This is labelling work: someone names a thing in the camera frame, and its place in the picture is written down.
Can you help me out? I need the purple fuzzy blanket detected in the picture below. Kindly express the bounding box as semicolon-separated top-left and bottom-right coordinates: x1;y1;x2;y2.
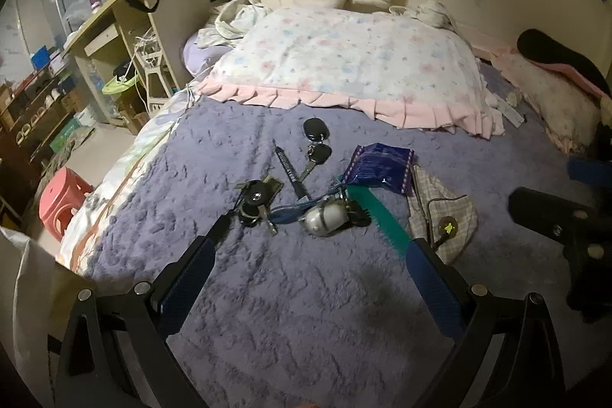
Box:
85;95;612;408

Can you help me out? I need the floral bedsheet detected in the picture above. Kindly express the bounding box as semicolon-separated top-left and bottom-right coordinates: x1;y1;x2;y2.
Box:
56;87;198;276

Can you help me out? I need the small white knotted cloth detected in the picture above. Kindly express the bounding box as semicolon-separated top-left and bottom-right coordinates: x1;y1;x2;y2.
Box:
389;0;456;29

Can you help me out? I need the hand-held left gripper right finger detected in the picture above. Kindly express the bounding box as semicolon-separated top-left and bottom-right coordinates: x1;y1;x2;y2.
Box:
406;237;570;408

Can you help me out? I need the white round gadget blue lanyard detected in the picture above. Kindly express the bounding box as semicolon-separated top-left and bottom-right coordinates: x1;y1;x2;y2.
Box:
269;192;374;239

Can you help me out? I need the dark wooden shelf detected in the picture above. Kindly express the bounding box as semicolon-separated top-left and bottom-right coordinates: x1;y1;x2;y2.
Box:
0;66;80;203

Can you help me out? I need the blue snack packet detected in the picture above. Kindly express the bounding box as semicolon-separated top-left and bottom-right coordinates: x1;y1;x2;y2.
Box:
345;143;415;197

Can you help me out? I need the green bowl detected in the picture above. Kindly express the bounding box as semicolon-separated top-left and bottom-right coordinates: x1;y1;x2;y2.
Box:
101;73;142;96

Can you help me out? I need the crumpled white cloth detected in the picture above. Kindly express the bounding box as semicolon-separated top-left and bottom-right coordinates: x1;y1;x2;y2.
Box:
196;0;274;51

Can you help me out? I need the key bunch with black strap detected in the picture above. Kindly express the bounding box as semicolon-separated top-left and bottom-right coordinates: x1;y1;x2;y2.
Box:
203;177;284;247

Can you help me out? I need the white wire rack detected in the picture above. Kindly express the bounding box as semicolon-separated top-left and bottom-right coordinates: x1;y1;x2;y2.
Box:
130;30;174;118

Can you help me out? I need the lavender pillow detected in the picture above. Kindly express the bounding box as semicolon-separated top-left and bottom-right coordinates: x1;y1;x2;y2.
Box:
182;30;226;77

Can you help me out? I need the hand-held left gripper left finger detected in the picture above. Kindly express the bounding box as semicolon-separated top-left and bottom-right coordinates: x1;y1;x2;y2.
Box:
55;237;216;408

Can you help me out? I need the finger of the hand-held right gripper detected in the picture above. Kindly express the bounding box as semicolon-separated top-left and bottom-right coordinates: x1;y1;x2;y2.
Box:
567;157;612;187
508;187;612;323

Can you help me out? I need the blue storage box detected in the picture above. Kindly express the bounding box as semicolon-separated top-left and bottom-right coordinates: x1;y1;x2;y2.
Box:
29;46;54;69

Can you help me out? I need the black slipper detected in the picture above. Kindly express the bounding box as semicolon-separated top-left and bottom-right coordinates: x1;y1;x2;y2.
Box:
516;29;612;97

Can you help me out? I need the plaid fabric pouch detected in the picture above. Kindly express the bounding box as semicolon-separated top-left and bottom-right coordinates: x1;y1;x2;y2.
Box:
408;164;479;266

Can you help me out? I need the black pen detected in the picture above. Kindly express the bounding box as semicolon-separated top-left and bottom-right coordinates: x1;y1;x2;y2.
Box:
272;139;313;204

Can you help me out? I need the pink plastic stool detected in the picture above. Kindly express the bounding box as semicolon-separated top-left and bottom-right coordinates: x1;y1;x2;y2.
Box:
38;166;95;242

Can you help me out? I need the floral pillow with pink frill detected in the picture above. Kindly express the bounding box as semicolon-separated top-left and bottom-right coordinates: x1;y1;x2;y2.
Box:
197;5;506;140

